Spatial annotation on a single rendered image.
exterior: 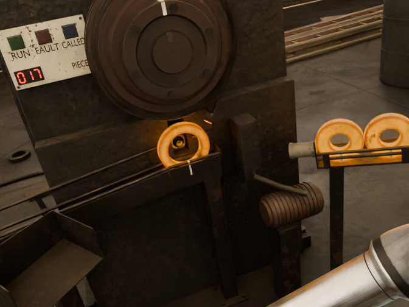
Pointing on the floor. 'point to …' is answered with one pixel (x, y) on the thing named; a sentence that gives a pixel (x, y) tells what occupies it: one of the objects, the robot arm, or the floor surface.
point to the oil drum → (395, 44)
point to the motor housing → (288, 231)
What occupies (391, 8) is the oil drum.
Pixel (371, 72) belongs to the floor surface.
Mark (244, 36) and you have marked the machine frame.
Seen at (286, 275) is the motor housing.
